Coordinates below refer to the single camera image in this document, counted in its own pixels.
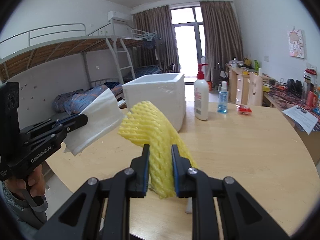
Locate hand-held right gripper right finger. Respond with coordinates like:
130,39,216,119
171,144,292,240

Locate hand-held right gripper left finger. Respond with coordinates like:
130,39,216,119
34,144,150,240

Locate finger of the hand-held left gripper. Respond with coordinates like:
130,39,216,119
19,115,80,137
25,114,88,145

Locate white paper tissue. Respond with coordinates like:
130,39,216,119
64,88,125,157

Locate yellow foam fruit net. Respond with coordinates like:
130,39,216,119
118,101,198,200

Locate white foam box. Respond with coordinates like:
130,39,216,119
122,73,187,133

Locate person's left hand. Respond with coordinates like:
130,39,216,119
5,161,47,201

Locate blue patterned quilt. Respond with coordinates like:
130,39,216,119
52,81,123,113

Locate grey metal bunk bed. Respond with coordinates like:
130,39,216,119
0,23,133,110
106,29,163,79

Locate white lotion bottle red pump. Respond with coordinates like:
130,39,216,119
194,63,209,121

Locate blue spray bottle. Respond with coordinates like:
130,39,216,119
217,81,229,114

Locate red snack packet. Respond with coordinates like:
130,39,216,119
236,104,253,115

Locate wooden desk with drawers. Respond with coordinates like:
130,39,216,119
226,64,263,105

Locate dark hanging clothes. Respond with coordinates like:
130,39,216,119
144,36,160,55

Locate black metal stand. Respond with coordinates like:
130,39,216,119
214,62,229,83

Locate white air conditioner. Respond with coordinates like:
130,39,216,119
107,11,130,22

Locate wooden chair with smiley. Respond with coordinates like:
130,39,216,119
247,73,263,107

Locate brown curtain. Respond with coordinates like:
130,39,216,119
132,5,177,73
200,1,243,83

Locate glass balcony door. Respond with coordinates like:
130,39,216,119
170,7,207,77

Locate patterned desk mat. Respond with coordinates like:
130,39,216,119
262,80,320,132

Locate wooden desk with mat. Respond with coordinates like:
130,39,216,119
261,77,320,165

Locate printed paper sheet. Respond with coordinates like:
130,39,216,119
282,105,319,134

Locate black headphones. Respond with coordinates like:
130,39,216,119
287,78,303,97

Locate row of toiletry bottles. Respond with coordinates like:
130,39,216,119
301,71,320,113

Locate cartoon wall poster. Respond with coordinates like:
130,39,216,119
287,29,306,59

